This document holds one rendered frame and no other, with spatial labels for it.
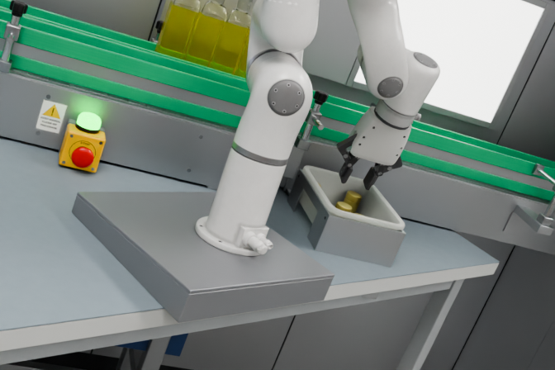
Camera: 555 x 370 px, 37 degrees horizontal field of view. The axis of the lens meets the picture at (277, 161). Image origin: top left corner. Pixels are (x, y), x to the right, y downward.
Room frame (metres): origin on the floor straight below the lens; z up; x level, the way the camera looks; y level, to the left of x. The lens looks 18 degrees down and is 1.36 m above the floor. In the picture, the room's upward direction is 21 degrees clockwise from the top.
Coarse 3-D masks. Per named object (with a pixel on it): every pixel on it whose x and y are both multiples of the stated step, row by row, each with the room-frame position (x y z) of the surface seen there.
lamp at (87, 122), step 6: (84, 114) 1.43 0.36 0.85; (90, 114) 1.43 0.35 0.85; (78, 120) 1.42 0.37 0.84; (84, 120) 1.41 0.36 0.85; (90, 120) 1.42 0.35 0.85; (96, 120) 1.42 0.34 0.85; (78, 126) 1.41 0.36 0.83; (84, 126) 1.41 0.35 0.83; (90, 126) 1.41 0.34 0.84; (96, 126) 1.42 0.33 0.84; (90, 132) 1.41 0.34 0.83; (96, 132) 1.42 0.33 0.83
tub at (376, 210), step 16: (320, 176) 1.68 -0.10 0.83; (336, 176) 1.69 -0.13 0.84; (320, 192) 1.53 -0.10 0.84; (336, 192) 1.69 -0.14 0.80; (368, 192) 1.70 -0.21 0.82; (336, 208) 1.48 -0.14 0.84; (368, 208) 1.67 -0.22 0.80; (384, 208) 1.61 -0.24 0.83; (384, 224) 1.50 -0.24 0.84; (400, 224) 1.53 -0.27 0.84
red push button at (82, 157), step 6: (78, 150) 1.37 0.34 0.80; (84, 150) 1.37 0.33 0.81; (90, 150) 1.38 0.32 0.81; (72, 156) 1.37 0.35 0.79; (78, 156) 1.37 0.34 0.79; (84, 156) 1.37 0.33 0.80; (90, 156) 1.38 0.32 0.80; (78, 162) 1.37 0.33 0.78; (84, 162) 1.37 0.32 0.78; (90, 162) 1.38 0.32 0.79
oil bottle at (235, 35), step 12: (228, 12) 1.69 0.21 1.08; (240, 12) 1.68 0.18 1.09; (228, 24) 1.67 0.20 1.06; (240, 24) 1.68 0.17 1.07; (228, 36) 1.67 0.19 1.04; (240, 36) 1.68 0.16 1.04; (228, 48) 1.67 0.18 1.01; (240, 48) 1.68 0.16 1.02; (216, 60) 1.67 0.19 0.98; (228, 60) 1.68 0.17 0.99; (240, 60) 1.69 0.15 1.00; (228, 72) 1.68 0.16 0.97
